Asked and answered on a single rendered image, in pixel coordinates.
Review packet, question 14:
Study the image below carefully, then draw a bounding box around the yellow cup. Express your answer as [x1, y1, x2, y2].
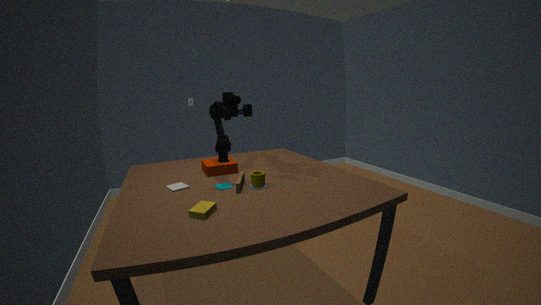
[250, 171, 265, 188]

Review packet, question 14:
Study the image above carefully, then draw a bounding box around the yellow rectangular block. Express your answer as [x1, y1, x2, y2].
[188, 201, 217, 221]

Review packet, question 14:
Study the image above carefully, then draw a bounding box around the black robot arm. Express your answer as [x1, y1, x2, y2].
[209, 92, 241, 163]

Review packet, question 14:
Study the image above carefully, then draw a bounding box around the grey square pad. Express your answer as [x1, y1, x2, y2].
[165, 182, 190, 192]

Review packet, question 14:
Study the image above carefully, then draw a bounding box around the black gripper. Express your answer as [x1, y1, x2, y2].
[214, 104, 253, 119]

